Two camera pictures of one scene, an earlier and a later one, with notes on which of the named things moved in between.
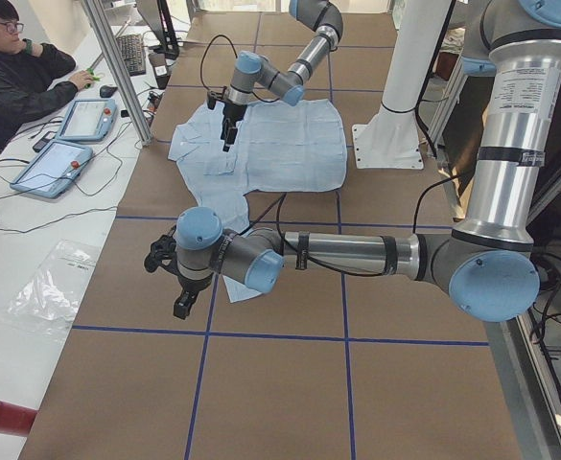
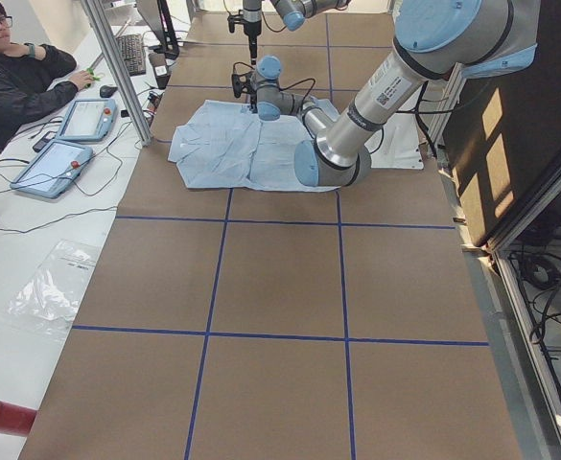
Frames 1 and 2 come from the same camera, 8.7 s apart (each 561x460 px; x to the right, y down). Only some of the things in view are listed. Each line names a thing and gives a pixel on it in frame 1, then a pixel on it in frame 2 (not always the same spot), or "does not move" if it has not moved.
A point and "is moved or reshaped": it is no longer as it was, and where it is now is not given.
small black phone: (44, 141) does not move
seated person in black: (14, 81) does not move
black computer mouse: (106, 91) does not move
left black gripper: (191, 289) -> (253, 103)
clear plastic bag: (49, 301) does not move
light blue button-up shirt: (295, 146) is moved or reshaped
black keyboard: (133, 53) does not move
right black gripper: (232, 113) -> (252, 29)
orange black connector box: (153, 100) does not move
